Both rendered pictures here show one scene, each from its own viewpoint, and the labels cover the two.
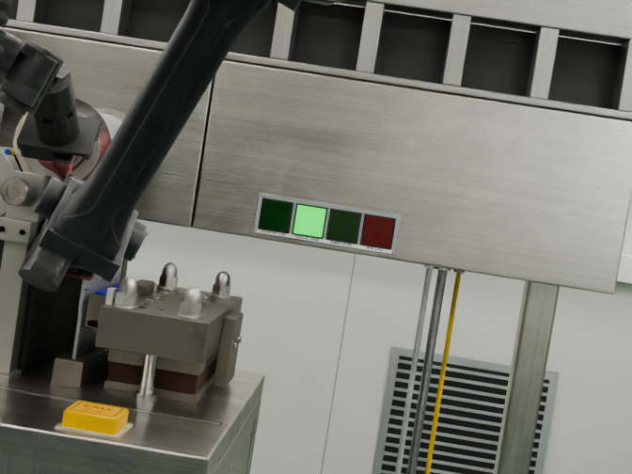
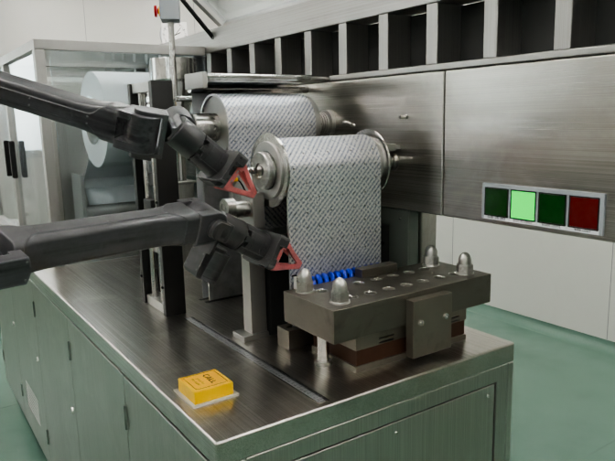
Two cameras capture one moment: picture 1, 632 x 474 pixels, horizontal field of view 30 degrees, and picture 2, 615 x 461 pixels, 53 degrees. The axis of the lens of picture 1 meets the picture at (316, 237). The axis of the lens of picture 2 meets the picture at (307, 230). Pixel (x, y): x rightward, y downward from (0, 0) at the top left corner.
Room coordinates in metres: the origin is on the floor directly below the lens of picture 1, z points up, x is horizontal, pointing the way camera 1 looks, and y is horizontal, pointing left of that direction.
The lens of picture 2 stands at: (1.06, -0.64, 1.35)
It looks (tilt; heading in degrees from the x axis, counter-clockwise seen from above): 10 degrees down; 53
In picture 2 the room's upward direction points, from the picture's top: 1 degrees counter-clockwise
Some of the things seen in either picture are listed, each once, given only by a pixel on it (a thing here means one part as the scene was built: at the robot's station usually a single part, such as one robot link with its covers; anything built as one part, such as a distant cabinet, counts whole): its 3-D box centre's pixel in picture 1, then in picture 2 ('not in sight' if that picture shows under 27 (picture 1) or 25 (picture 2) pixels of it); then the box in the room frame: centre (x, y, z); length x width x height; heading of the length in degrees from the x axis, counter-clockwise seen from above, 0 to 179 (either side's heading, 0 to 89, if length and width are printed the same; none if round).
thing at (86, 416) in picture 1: (96, 418); (205, 386); (1.51, 0.25, 0.91); 0.07 x 0.07 x 0.02; 87
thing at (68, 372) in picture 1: (91, 359); (339, 323); (1.87, 0.32, 0.92); 0.28 x 0.04 x 0.04; 177
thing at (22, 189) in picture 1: (16, 191); (228, 208); (1.67, 0.43, 1.18); 0.04 x 0.02 x 0.04; 87
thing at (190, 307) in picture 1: (191, 301); (339, 289); (1.74, 0.17, 1.05); 0.04 x 0.04 x 0.04
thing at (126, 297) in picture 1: (127, 292); (305, 280); (1.74, 0.26, 1.05); 0.04 x 0.04 x 0.04
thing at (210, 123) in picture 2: not in sight; (203, 127); (1.74, 0.64, 1.33); 0.06 x 0.06 x 0.06; 87
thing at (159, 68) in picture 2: not in sight; (173, 69); (1.90, 1.11, 1.50); 0.14 x 0.14 x 0.06
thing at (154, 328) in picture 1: (176, 319); (391, 296); (1.90, 0.20, 1.00); 0.40 x 0.16 x 0.06; 177
